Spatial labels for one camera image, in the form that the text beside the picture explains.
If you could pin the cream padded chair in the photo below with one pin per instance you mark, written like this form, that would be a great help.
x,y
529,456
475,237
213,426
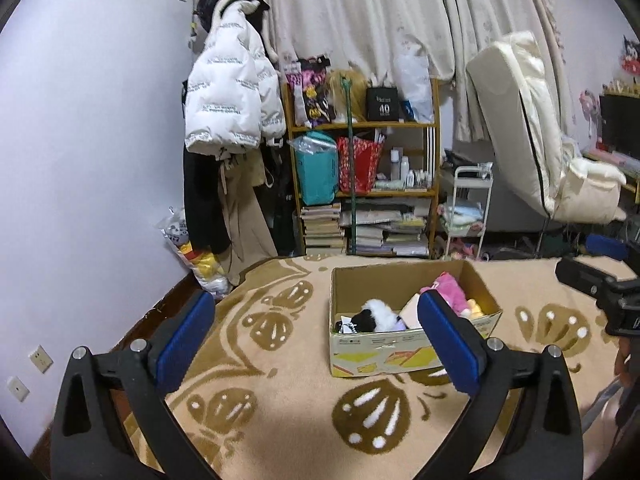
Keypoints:
x,y
520,120

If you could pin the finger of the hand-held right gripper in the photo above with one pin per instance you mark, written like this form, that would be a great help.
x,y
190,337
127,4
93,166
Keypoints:
x,y
607,247
587,280

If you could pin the plastic bag of toys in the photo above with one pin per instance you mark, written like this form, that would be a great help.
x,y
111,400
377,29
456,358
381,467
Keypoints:
x,y
200,260

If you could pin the stack of books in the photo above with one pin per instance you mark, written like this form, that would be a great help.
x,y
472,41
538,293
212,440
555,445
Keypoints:
x,y
322,230

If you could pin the dark hanging garment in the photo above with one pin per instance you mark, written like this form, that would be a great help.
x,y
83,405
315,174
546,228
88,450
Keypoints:
x,y
282,195

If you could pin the pink plush toy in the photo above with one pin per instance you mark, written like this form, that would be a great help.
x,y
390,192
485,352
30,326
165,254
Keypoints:
x,y
447,287

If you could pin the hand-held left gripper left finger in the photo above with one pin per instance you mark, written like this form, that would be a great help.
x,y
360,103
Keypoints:
x,y
182,345

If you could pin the group of cosmetic bottles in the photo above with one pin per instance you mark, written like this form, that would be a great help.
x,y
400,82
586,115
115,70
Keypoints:
x,y
407,172

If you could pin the yellow plush toy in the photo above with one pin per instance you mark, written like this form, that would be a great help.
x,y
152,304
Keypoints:
x,y
476,307

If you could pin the black coat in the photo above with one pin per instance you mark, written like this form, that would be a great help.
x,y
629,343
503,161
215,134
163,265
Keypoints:
x,y
205,200

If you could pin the black box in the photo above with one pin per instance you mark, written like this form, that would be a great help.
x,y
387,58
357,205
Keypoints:
x,y
383,105

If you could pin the wall socket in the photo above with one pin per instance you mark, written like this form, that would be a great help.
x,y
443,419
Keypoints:
x,y
18,389
41,359

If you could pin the person's right hand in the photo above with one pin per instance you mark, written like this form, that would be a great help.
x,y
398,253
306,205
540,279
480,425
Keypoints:
x,y
621,360

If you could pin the pink and black printed package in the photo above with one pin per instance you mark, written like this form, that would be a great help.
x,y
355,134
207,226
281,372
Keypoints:
x,y
307,90

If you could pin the black and white plush toy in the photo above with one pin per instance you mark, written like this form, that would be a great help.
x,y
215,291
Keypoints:
x,y
372,315

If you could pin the cream curtain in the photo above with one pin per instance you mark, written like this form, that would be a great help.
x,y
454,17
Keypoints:
x,y
375,10

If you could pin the white puffer jacket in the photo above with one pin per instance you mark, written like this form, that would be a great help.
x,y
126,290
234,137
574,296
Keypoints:
x,y
230,90

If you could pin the cardboard box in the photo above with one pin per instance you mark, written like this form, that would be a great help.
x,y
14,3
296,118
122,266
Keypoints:
x,y
380,355

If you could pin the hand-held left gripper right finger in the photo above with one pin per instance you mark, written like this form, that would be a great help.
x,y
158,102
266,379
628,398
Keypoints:
x,y
447,345

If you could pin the beige coat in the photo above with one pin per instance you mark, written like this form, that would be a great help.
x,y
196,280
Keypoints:
x,y
247,220

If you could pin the white trolley cart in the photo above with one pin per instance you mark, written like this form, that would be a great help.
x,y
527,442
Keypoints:
x,y
465,210

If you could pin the beige patterned blanket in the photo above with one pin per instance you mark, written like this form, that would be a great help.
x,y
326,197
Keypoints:
x,y
280,410

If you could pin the black monitor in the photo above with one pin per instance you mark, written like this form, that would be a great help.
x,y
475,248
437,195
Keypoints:
x,y
620,125

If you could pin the wooden shelf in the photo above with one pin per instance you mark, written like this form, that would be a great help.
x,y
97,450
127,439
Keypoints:
x,y
435,160

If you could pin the pile of magazines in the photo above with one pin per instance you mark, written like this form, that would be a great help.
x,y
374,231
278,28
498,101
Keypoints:
x,y
390,232

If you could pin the grey blue cloth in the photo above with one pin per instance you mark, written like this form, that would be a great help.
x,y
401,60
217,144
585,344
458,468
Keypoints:
x,y
602,405

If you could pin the blond wig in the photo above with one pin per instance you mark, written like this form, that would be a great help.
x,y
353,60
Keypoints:
x,y
342,95

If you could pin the green pole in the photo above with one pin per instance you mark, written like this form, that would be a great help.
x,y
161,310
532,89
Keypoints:
x,y
352,170

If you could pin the teal bag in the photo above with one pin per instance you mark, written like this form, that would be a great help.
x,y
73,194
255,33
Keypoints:
x,y
315,170

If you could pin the clear plastic bag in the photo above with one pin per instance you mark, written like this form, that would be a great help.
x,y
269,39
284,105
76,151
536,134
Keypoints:
x,y
415,85

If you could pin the red patterned bag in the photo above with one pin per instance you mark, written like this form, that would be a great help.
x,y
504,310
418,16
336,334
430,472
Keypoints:
x,y
367,165

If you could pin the pink wall sticker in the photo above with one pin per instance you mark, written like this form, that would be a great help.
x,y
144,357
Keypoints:
x,y
590,107

